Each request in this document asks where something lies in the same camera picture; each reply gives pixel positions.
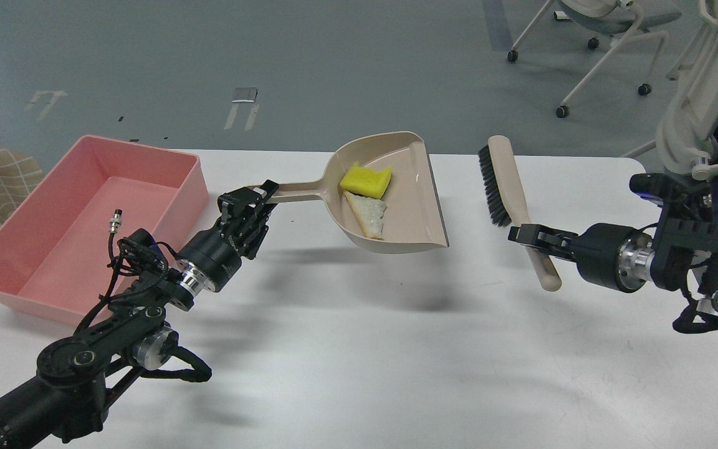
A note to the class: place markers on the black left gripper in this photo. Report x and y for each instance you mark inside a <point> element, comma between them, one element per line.
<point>215,254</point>

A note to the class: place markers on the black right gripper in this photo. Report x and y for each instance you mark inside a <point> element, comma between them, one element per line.
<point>597,251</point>

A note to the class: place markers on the beige hand brush black bristles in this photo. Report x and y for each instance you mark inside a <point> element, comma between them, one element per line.
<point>507,203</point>

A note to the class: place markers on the yellow sponge piece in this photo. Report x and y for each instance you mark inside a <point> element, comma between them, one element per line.
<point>364,181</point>

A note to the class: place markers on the white bread crust piece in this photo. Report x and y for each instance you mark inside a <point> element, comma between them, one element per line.
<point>369,212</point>

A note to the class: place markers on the beige plastic dustpan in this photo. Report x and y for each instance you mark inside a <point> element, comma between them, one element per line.
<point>412,222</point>

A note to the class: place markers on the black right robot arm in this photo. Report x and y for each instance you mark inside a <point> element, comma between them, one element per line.
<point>680,256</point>

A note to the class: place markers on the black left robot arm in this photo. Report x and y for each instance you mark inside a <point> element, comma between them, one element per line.
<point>126,336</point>

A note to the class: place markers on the pink plastic bin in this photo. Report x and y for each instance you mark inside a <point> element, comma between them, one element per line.
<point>53,248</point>

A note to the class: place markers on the grey office chair white legs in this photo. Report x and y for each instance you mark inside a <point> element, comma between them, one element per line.
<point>624,22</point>

